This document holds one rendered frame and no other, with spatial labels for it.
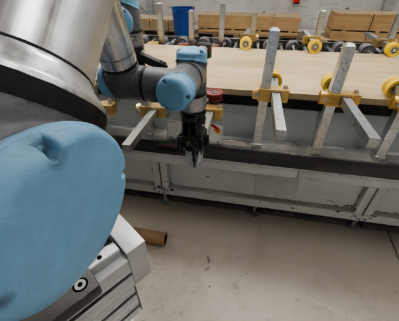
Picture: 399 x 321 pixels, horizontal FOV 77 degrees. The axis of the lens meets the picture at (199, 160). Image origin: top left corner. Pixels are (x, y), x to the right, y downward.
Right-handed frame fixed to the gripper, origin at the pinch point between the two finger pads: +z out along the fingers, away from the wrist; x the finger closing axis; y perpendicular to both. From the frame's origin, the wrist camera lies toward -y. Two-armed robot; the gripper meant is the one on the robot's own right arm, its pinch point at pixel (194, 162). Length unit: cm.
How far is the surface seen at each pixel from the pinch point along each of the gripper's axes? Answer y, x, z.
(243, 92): -48, 13, -6
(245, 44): -122, 10, -12
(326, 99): -31, 43, -13
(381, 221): -54, 103, 71
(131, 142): -4.4, -23.5, -2.0
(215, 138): -31.6, 2.9, 9.5
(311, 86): -58, 43, -7
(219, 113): -31.5, 4.0, -3.1
